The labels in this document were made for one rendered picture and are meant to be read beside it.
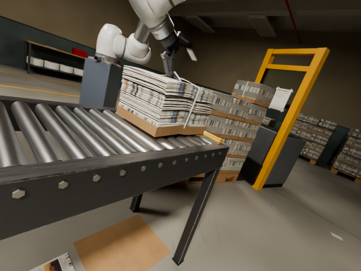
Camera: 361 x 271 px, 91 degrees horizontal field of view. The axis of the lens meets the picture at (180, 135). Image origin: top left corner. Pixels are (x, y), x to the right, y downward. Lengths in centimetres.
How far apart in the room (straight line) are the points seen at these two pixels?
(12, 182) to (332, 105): 808
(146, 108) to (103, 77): 78
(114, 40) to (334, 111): 749
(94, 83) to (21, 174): 116
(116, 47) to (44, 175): 122
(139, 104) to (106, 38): 83
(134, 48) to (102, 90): 39
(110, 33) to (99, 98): 46
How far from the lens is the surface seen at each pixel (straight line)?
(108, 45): 151
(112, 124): 75
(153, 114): 70
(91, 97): 153
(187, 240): 119
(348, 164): 645
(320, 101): 812
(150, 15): 73
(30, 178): 40
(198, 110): 85
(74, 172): 42
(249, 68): 896
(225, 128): 200
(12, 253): 135
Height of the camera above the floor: 102
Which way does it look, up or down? 16 degrees down
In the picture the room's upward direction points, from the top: 18 degrees clockwise
